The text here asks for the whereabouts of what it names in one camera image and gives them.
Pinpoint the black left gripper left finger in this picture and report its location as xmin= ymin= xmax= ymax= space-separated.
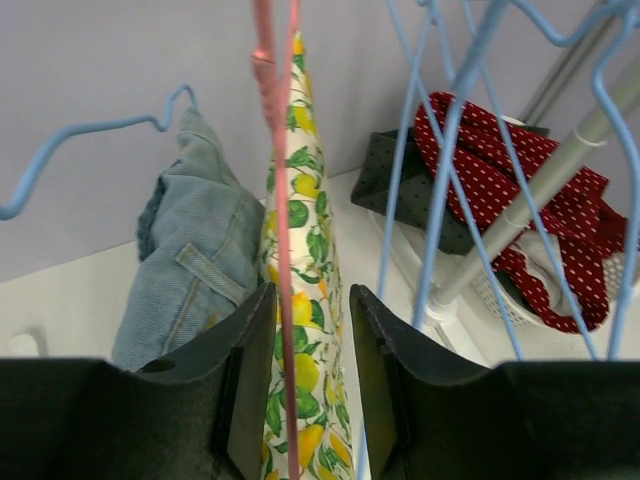
xmin=1 ymin=284 xmax=277 ymax=479

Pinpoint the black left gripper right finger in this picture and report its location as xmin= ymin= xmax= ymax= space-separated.
xmin=350 ymin=285 xmax=639 ymax=479

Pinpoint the light blue denim skirt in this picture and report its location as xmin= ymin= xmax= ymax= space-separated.
xmin=112 ymin=107 xmax=265 ymax=371

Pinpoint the lemon print skirt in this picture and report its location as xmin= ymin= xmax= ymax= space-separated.
xmin=286 ymin=33 xmax=355 ymax=479

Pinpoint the red polka dot skirt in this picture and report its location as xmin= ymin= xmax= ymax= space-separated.
xmin=413 ymin=91 xmax=629 ymax=334

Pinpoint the dark green dotted skirt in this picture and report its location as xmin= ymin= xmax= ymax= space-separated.
xmin=351 ymin=128 xmax=520 ymax=256

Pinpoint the pink wire hanger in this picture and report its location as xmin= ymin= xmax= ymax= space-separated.
xmin=252 ymin=0 xmax=300 ymax=479

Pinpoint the white skirt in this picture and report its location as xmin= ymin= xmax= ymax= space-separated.
xmin=512 ymin=230 xmax=573 ymax=316

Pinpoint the white perforated plastic basket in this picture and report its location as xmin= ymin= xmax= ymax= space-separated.
xmin=470 ymin=252 xmax=625 ymax=327

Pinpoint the metal clothes rack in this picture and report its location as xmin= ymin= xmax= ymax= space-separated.
xmin=389 ymin=89 xmax=640 ymax=361

